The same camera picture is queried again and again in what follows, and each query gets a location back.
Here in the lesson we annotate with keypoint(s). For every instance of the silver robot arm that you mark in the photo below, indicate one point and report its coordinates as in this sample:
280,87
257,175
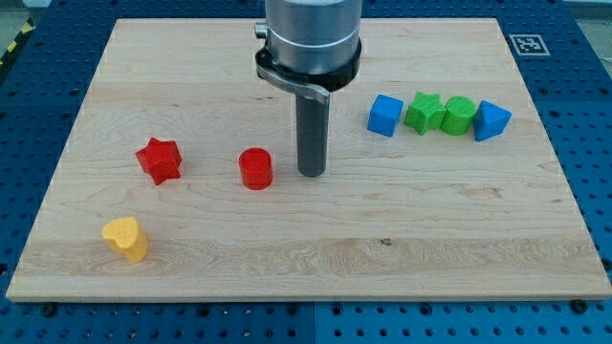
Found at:
311,47

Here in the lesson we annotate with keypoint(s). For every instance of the white fiducial marker tag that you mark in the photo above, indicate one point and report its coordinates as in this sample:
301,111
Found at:
528,44

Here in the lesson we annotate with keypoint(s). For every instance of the green star block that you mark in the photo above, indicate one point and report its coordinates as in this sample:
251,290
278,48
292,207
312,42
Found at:
426,112

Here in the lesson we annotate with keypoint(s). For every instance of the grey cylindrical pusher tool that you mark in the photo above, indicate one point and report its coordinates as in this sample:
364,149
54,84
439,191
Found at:
312,118

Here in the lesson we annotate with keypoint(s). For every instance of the yellow heart block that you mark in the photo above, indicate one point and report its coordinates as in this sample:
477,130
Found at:
125,236

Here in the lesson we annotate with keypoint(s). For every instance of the wooden board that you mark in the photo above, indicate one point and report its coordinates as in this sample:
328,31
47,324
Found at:
408,218

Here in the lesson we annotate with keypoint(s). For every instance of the blue triangle block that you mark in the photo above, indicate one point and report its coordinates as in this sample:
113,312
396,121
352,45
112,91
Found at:
490,121

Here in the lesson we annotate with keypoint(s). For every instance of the green cylinder block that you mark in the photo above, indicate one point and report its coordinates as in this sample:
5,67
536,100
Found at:
459,115

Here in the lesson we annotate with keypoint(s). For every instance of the blue cube block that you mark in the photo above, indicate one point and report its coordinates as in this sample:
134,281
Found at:
384,115

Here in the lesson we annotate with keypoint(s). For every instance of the red star block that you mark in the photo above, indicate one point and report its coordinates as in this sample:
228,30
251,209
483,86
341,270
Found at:
161,160

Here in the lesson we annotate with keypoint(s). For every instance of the red cylinder block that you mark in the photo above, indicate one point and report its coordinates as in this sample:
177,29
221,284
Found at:
256,168

